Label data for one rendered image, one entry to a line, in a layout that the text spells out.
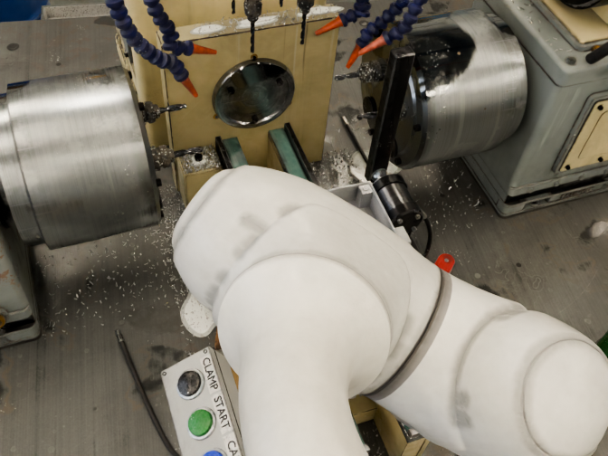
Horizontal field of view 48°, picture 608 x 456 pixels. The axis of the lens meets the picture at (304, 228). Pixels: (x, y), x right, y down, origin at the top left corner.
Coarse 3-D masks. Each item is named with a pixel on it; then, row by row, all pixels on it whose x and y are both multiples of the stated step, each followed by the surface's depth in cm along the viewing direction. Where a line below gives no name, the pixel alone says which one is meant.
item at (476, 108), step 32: (416, 32) 109; (448, 32) 110; (480, 32) 110; (512, 32) 113; (384, 64) 116; (416, 64) 106; (448, 64) 107; (480, 64) 109; (512, 64) 110; (416, 96) 108; (448, 96) 107; (480, 96) 109; (512, 96) 111; (416, 128) 109; (448, 128) 110; (480, 128) 112; (512, 128) 118; (416, 160) 114
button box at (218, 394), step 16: (208, 352) 82; (176, 368) 82; (192, 368) 81; (208, 368) 80; (224, 368) 83; (176, 384) 81; (208, 384) 80; (224, 384) 80; (176, 400) 80; (192, 400) 79; (208, 400) 79; (224, 400) 78; (176, 416) 79; (224, 416) 77; (176, 432) 78; (208, 432) 77; (224, 432) 76; (240, 432) 77; (192, 448) 77; (208, 448) 76; (224, 448) 75; (240, 448) 75
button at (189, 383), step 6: (186, 372) 81; (192, 372) 80; (180, 378) 80; (186, 378) 80; (192, 378) 80; (198, 378) 80; (180, 384) 80; (186, 384) 80; (192, 384) 80; (198, 384) 79; (180, 390) 80; (186, 390) 79; (192, 390) 79
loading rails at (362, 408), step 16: (288, 128) 127; (224, 144) 125; (272, 144) 127; (288, 144) 126; (224, 160) 121; (240, 160) 123; (272, 160) 130; (288, 160) 124; (304, 160) 123; (304, 176) 122; (352, 400) 104; (368, 400) 104; (352, 416) 95; (368, 416) 105; (384, 416) 102; (384, 432) 104; (400, 432) 97; (416, 432) 93; (368, 448) 91; (400, 448) 98; (416, 448) 98
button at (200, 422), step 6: (192, 414) 78; (198, 414) 77; (204, 414) 77; (210, 414) 77; (192, 420) 77; (198, 420) 77; (204, 420) 77; (210, 420) 77; (192, 426) 77; (198, 426) 77; (204, 426) 77; (210, 426) 77; (192, 432) 77; (198, 432) 77; (204, 432) 76
